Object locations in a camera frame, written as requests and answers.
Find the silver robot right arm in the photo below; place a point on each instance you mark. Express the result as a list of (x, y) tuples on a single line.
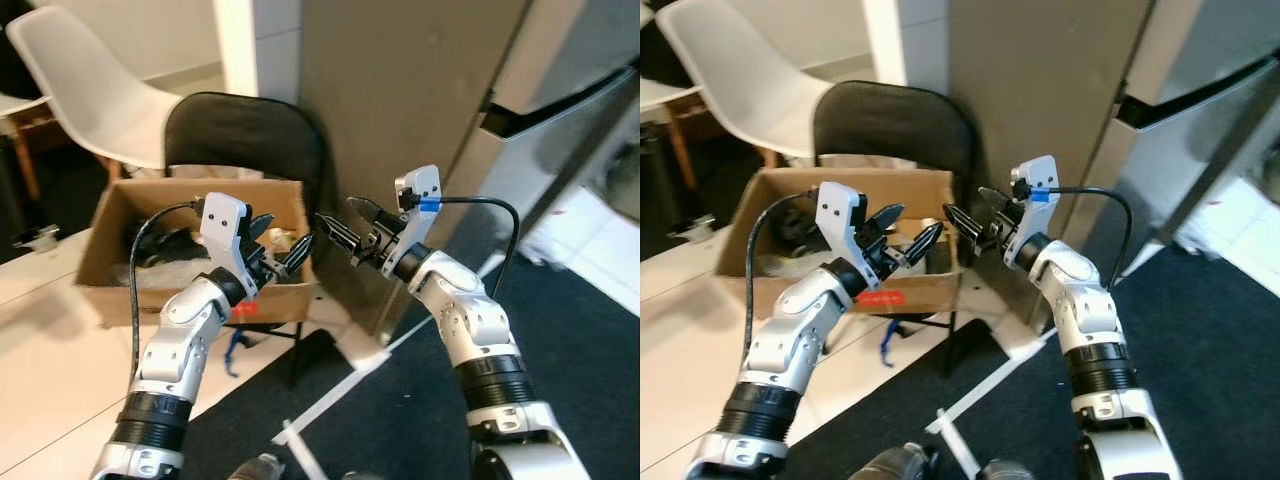
[(1085, 300), (470, 320)]

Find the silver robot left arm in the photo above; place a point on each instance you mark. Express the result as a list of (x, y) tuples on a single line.
[(800, 340), (180, 330)]

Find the pale crumpled rubbish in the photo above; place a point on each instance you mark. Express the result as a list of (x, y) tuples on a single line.
[(285, 240)]

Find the black rubbish lump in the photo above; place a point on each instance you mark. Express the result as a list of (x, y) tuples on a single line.
[(170, 248), (803, 233)]

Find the red label sticker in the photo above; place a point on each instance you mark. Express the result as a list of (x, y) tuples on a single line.
[(244, 309), (881, 298)]

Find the black folding chair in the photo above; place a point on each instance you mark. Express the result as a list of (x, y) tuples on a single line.
[(890, 125), (240, 135)]

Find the brown cardboard box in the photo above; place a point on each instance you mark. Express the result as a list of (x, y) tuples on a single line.
[(110, 240), (745, 235)]

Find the white floor edge strip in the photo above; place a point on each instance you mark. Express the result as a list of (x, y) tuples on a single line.
[(330, 395), (985, 390)]

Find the dark carpet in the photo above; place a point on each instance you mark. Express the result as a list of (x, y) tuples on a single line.
[(1220, 380), (400, 420)]

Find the silver metal cabinet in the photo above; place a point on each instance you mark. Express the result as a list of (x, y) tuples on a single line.
[(1180, 160), (560, 180)]

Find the small grey floor object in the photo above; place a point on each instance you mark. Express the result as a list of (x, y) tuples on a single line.
[(36, 238), (692, 228)]

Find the grey robot left foot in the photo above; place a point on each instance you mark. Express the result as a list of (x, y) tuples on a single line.
[(900, 463), (257, 468)]

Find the grey robot foot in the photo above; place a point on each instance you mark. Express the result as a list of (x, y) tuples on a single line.
[(900, 463), (1005, 470), (365, 476), (257, 468)]

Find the white plastic shell chair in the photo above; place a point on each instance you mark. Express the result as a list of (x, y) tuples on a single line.
[(740, 80), (90, 90)]

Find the white table wooden leg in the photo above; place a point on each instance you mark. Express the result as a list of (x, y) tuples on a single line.
[(680, 140), (25, 150)]

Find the grey robot right foot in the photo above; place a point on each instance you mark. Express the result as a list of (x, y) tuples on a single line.
[(365, 476), (1005, 470)]

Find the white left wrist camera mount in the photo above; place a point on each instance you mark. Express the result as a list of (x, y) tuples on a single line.
[(225, 225), (840, 215)]

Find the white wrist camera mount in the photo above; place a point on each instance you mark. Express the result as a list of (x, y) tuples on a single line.
[(1040, 175), (225, 225), (420, 190), (840, 215)]

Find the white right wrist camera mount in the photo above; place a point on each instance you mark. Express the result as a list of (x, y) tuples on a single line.
[(420, 190), (1040, 175)]

